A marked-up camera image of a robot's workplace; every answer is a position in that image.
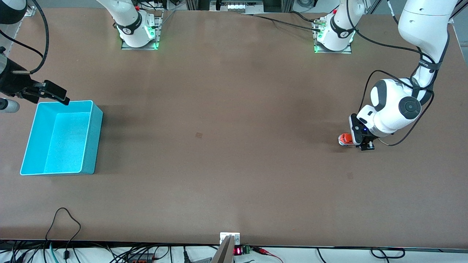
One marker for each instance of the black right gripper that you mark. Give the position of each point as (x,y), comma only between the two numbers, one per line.
(11,83)

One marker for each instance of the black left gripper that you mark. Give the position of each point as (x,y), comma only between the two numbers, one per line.
(366,142)

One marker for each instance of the orange toy bus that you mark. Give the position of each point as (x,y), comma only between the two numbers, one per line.
(344,138)

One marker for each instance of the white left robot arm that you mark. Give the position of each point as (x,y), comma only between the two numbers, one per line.
(420,22)

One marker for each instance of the blue plastic box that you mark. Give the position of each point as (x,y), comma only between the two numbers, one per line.
(65,142)

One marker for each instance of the green terminal block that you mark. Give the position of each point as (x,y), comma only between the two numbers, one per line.
(246,250)

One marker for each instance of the red digit voltage display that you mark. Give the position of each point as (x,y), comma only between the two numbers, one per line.
(237,251)

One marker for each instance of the orange black power device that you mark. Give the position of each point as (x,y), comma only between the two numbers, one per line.
(140,260)

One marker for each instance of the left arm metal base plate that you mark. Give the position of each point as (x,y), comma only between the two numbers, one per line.
(329,52)

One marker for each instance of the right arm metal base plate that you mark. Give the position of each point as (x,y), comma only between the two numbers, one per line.
(159,33)

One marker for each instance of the aluminium frame profile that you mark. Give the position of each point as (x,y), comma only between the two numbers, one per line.
(452,20)

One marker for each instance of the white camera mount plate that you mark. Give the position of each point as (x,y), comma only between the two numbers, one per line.
(223,237)

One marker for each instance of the aluminium frame rack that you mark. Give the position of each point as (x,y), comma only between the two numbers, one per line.
(190,4)

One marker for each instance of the aluminium camera mount bar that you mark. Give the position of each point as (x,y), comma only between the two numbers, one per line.
(223,254)

